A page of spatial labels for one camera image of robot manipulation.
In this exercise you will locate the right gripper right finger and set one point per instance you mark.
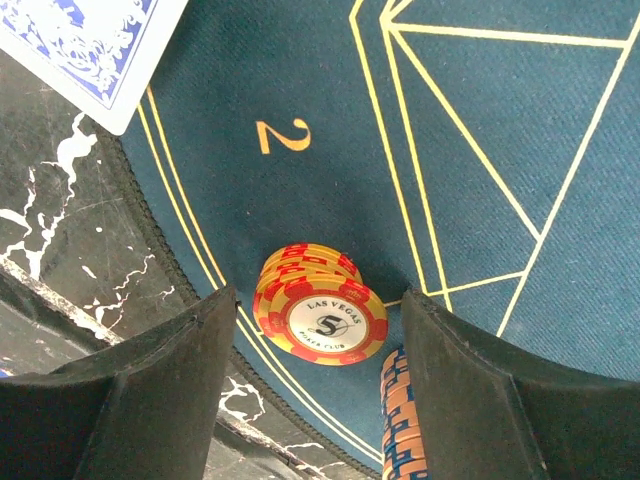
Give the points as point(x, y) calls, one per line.
point(490, 410)

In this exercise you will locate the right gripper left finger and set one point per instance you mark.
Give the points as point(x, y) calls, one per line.
point(144, 408)

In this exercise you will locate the blue white chip stack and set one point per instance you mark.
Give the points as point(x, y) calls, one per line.
point(402, 445)

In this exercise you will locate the red yellow chip stack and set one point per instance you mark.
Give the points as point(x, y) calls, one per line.
point(311, 302)

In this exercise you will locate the round blue poker mat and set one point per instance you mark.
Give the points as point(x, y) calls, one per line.
point(483, 152)

